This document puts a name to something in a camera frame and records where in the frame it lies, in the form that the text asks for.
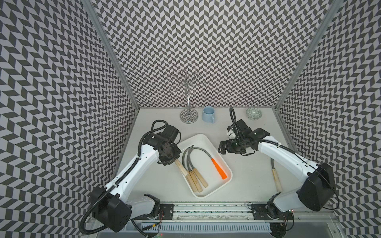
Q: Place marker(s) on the white rectangular storage tray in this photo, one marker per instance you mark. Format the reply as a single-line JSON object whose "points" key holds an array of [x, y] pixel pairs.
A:
{"points": [[205, 165]]}

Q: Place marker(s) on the light blue mug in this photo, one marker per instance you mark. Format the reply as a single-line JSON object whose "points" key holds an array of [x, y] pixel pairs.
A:
{"points": [[208, 114]]}

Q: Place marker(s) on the green patterned small bowl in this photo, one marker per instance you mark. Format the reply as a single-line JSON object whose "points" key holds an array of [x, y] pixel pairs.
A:
{"points": [[254, 113]]}

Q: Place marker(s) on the orange handle sickle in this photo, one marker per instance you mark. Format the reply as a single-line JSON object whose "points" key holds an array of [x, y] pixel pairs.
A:
{"points": [[218, 168]]}

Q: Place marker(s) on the blue blade wooden sickle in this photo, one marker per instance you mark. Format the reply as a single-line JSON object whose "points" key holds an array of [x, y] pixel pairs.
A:
{"points": [[181, 168]]}

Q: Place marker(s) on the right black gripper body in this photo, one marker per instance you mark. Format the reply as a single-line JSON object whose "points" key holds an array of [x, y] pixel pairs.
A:
{"points": [[237, 146]]}

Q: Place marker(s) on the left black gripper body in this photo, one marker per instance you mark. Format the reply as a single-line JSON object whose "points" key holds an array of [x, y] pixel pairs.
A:
{"points": [[172, 153]]}

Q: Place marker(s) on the chrome mug tree stand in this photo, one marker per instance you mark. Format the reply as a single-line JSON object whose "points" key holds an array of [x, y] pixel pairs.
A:
{"points": [[187, 82]]}

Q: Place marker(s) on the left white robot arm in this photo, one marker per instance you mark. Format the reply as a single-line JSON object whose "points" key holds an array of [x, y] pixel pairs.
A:
{"points": [[110, 206]]}

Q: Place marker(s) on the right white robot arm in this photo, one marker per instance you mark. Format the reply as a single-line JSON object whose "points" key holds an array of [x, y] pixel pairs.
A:
{"points": [[318, 185]]}

